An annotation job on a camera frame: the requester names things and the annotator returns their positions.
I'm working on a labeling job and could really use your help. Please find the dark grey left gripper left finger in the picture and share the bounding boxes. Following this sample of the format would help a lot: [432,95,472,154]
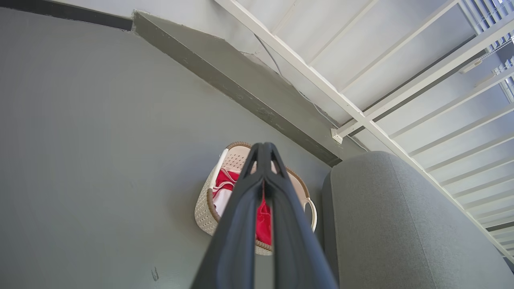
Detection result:
[191,142,265,289]

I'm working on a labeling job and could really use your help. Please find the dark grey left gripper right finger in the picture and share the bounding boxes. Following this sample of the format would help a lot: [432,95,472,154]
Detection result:
[264,142,338,289]

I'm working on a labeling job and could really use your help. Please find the cream woven laundry basket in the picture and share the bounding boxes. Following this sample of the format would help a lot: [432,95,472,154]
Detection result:
[194,141,318,256]

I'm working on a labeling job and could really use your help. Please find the red garment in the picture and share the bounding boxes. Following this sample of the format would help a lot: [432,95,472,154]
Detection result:
[215,168,273,246]

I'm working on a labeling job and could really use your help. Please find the white pink garment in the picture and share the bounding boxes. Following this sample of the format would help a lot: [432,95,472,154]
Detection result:
[212,171,235,217]

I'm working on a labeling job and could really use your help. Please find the grey fabric sofa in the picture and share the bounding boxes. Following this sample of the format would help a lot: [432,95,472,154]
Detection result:
[321,151,514,289]

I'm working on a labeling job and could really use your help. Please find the grey raised floor ledge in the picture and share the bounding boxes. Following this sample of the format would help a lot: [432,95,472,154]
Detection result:
[132,11,366,167]

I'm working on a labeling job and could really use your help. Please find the black baseboard strip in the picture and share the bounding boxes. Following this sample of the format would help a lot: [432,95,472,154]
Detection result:
[0,0,133,31]

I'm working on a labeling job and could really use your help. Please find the white vertical window blinds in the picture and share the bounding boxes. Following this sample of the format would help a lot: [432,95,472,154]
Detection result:
[458,0,514,105]

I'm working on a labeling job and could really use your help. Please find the thin white cable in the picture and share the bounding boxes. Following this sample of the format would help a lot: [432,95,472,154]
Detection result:
[253,34,368,151]

